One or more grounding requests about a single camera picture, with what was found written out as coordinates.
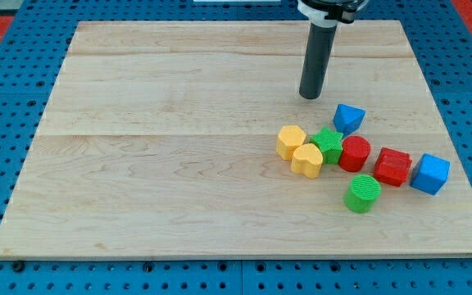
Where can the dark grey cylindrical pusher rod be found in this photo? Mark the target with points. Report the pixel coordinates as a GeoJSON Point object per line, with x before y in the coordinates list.
{"type": "Point", "coordinates": [318, 49]}

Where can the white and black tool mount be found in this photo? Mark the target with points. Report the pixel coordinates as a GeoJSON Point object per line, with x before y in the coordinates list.
{"type": "Point", "coordinates": [328, 13]}

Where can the blue cube block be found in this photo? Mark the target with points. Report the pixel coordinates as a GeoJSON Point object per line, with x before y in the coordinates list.
{"type": "Point", "coordinates": [430, 174]}

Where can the blue triangular prism block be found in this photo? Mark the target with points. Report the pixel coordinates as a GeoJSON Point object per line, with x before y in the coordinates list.
{"type": "Point", "coordinates": [347, 119]}

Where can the yellow hexagon block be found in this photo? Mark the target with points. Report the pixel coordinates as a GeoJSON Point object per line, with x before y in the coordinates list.
{"type": "Point", "coordinates": [289, 138]}

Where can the green star block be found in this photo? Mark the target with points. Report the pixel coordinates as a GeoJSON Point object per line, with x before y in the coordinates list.
{"type": "Point", "coordinates": [330, 144]}

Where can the red cylinder block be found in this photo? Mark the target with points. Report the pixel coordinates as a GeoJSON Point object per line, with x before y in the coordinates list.
{"type": "Point", "coordinates": [356, 150]}

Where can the yellow heart block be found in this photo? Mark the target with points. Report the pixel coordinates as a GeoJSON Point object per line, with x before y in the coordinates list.
{"type": "Point", "coordinates": [307, 160]}

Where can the red ridged block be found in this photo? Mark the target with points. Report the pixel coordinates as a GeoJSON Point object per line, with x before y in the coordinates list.
{"type": "Point", "coordinates": [392, 167]}

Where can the green cylinder block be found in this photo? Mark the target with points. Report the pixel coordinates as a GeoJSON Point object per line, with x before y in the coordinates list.
{"type": "Point", "coordinates": [362, 193]}

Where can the light wooden board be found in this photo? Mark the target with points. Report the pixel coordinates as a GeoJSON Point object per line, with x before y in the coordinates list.
{"type": "Point", "coordinates": [158, 143]}

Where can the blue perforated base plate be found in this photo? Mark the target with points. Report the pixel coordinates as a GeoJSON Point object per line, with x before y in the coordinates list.
{"type": "Point", "coordinates": [31, 54]}

